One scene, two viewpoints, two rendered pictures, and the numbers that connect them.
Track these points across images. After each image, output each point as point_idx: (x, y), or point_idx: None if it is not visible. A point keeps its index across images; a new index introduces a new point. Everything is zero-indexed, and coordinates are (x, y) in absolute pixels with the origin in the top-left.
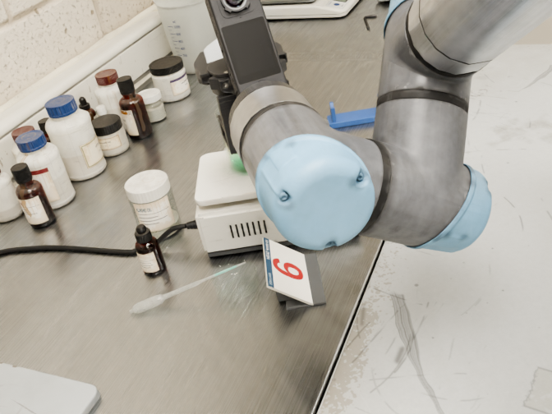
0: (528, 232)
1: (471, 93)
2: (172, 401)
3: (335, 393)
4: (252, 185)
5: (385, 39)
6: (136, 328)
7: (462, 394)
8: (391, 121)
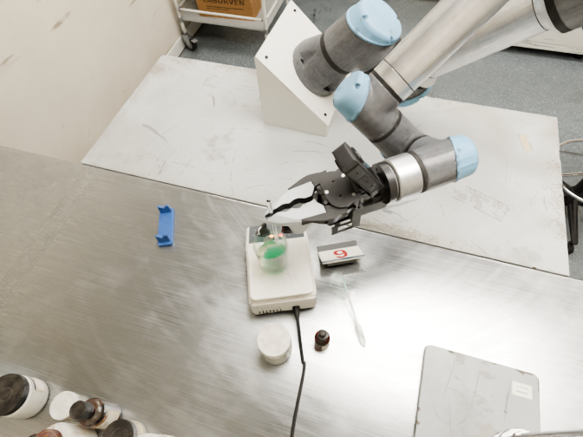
0: (308, 159)
1: (159, 165)
2: (424, 304)
3: (410, 235)
4: (299, 257)
5: (368, 114)
6: (376, 339)
7: None
8: (404, 131)
